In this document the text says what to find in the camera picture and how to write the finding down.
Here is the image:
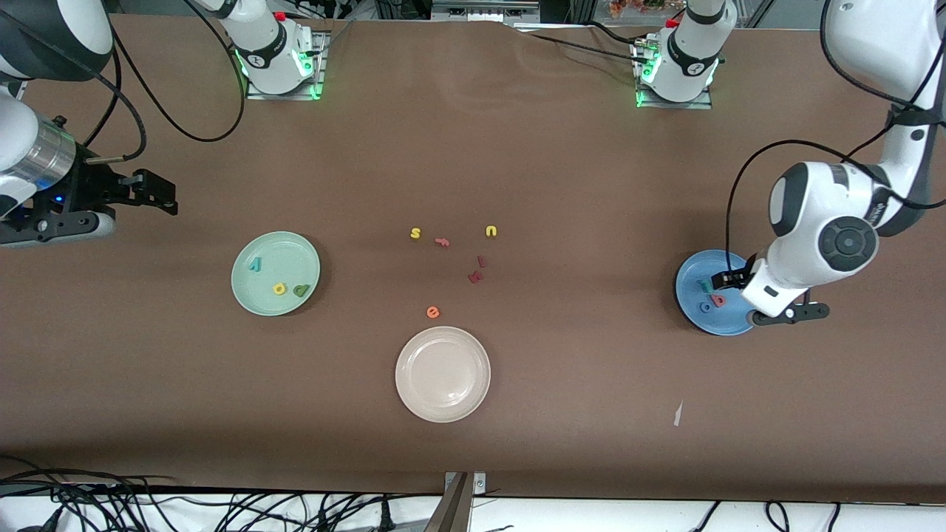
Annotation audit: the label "blue plate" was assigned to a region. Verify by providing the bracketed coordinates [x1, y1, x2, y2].
[675, 249, 758, 337]

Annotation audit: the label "light green plate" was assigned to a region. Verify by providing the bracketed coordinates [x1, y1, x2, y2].
[231, 231, 321, 317]

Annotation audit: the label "brown table cover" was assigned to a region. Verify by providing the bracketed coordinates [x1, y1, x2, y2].
[0, 15, 946, 505]

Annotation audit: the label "orange artificial flowers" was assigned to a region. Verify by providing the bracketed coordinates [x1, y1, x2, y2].
[610, 0, 670, 19]

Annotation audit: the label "beige plate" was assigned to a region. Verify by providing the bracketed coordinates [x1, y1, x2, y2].
[395, 326, 492, 423]

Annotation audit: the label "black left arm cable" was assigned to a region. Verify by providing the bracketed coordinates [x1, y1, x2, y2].
[724, 0, 946, 278]

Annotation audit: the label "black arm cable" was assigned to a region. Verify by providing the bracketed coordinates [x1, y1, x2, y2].
[74, 0, 248, 163]
[724, 0, 946, 278]

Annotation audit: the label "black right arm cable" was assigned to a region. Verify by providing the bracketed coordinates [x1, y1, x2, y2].
[74, 0, 248, 163]

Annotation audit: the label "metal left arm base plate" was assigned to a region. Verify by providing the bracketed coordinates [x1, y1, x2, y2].
[632, 41, 714, 110]

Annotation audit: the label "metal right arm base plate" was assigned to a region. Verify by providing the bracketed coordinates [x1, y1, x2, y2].
[246, 30, 327, 100]

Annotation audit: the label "black cable on table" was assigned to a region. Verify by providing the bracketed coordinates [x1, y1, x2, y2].
[586, 21, 642, 47]
[526, 32, 655, 66]

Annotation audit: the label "grey metal table bracket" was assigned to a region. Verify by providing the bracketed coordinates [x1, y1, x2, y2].
[423, 471, 487, 532]

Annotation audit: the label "aluminium frame beam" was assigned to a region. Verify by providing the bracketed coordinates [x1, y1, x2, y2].
[431, 0, 542, 24]

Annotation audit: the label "tangled black cable bundle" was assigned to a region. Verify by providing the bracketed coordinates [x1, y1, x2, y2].
[0, 454, 444, 532]

